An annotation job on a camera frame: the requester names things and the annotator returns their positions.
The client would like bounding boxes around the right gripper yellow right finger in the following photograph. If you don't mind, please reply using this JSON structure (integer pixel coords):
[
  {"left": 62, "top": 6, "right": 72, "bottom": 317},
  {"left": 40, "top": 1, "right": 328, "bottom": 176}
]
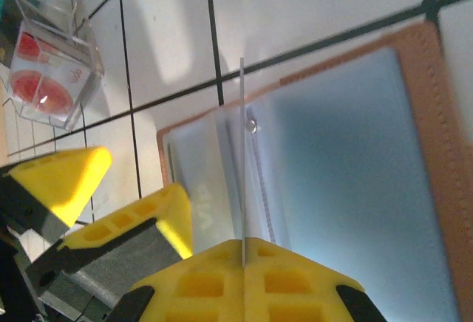
[{"left": 244, "top": 238, "right": 388, "bottom": 322}]

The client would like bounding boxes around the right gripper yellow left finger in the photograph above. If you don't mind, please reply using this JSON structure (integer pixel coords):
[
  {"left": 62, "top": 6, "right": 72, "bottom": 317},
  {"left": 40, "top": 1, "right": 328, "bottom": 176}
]
[{"left": 106, "top": 239, "right": 245, "bottom": 322}]

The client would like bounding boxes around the pale credit card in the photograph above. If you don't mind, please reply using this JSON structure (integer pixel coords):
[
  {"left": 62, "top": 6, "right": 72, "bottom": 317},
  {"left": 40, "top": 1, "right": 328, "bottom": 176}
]
[{"left": 239, "top": 57, "right": 248, "bottom": 268}]

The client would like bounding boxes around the red circle credit card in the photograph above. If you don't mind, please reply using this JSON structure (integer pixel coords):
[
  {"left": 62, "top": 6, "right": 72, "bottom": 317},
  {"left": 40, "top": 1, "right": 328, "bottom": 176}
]
[{"left": 10, "top": 21, "right": 92, "bottom": 116}]

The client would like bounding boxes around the copper framed glass tray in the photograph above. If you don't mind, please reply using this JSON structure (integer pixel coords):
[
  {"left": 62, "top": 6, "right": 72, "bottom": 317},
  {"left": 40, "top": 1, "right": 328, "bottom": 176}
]
[{"left": 157, "top": 20, "right": 473, "bottom": 322}]

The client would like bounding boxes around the clear acrylic card box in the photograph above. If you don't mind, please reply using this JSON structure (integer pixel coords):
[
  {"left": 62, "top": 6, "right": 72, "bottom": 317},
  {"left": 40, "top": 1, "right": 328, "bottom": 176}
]
[{"left": 7, "top": 0, "right": 105, "bottom": 131}]

